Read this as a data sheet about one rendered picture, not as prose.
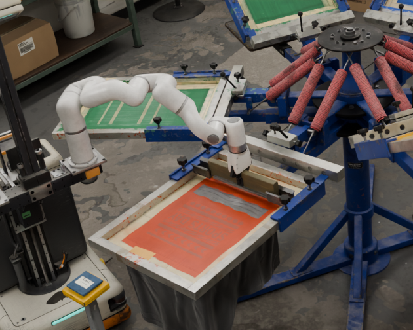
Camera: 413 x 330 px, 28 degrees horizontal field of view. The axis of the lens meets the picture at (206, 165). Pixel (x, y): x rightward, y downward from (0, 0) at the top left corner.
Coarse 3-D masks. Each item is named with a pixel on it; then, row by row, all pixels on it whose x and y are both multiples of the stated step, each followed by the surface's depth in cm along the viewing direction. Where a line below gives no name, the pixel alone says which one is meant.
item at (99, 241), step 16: (224, 160) 367; (256, 160) 357; (192, 176) 359; (272, 176) 350; (288, 176) 344; (160, 192) 347; (144, 208) 341; (112, 224) 333; (128, 224) 337; (272, 224) 318; (96, 240) 325; (256, 240) 311; (112, 256) 320; (128, 256) 314; (240, 256) 306; (144, 272) 309; (160, 272) 303; (208, 272) 299; (224, 272) 301; (176, 288) 298; (192, 288) 293; (208, 288) 296
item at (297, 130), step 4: (292, 128) 366; (296, 128) 366; (300, 128) 365; (304, 128) 365; (288, 132) 364; (292, 132) 363; (296, 132) 363; (300, 132) 362; (304, 132) 363; (300, 136) 362; (304, 136) 364; (300, 140) 363; (304, 140) 365; (276, 144) 357; (288, 148) 358; (292, 148) 360
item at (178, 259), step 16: (240, 192) 345; (224, 208) 337; (272, 208) 332; (256, 224) 325; (224, 240) 319; (160, 256) 316; (176, 256) 315; (192, 256) 314; (208, 256) 312; (192, 272) 306
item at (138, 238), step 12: (204, 180) 357; (216, 180) 355; (192, 192) 350; (228, 192) 346; (180, 204) 344; (204, 204) 341; (216, 204) 340; (156, 216) 339; (144, 228) 333; (132, 240) 327; (144, 240) 326; (156, 240) 325; (156, 252) 319
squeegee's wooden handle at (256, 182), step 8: (208, 160) 350; (216, 160) 349; (216, 168) 349; (224, 168) 345; (224, 176) 348; (248, 176) 336; (256, 176) 335; (248, 184) 339; (256, 184) 335; (264, 184) 332; (272, 184) 329; (264, 192) 335; (272, 192) 331
